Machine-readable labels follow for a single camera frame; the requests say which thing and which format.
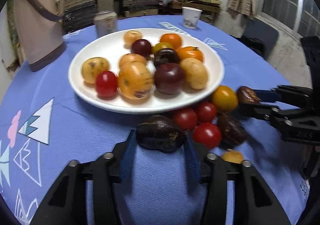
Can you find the plain orange tangerine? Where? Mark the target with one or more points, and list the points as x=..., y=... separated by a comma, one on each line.
x=171, y=40

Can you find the striped yellow pepino melon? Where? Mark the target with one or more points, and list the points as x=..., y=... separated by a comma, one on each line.
x=135, y=81

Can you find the beige thermos jug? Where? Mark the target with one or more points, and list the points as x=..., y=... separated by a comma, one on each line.
x=37, y=40

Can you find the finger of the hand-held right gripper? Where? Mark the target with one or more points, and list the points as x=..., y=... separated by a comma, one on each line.
x=265, y=112
x=267, y=95

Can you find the black bag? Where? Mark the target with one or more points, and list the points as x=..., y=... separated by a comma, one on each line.
x=250, y=45

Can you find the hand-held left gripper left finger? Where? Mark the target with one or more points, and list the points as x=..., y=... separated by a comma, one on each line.
x=126, y=158

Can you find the small yellow-orange fruit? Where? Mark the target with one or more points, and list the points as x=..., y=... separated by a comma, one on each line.
x=132, y=36

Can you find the small dark red plum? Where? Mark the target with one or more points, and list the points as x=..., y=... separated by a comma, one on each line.
x=141, y=47

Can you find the plain orange pepino melon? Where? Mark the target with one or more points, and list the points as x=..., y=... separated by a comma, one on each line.
x=131, y=59

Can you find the white beverage can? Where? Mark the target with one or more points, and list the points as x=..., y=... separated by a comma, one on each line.
x=106, y=24

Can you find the yellow-green tomato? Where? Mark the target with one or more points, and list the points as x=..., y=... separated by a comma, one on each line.
x=161, y=46

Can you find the white round plate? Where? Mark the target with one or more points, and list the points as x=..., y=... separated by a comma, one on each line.
x=82, y=86

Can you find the large dark purple passion fruit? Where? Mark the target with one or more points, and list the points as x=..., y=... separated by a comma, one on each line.
x=161, y=136

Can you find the tangerine with green stem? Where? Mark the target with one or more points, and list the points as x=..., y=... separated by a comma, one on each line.
x=191, y=54

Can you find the white paper cup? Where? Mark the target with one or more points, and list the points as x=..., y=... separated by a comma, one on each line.
x=191, y=17

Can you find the small dark brown passion fruit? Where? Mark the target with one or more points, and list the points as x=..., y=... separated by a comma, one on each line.
x=247, y=94

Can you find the large dark red plum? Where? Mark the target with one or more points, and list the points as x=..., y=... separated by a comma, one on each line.
x=169, y=79

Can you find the dark grey chair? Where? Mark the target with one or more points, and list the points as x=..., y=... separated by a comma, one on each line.
x=265, y=31

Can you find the yellow tomato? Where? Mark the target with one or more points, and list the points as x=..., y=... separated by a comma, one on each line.
x=224, y=99

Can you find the blue printed tablecloth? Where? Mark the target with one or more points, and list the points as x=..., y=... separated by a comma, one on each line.
x=62, y=120

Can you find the small yellow fruit piece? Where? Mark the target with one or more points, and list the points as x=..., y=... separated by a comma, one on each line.
x=232, y=157

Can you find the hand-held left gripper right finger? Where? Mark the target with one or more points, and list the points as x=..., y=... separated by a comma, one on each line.
x=192, y=158

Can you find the window with grille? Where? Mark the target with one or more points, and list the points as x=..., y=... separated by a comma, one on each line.
x=287, y=3

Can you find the yellow round fruit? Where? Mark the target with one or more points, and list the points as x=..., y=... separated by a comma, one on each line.
x=94, y=69
x=195, y=75

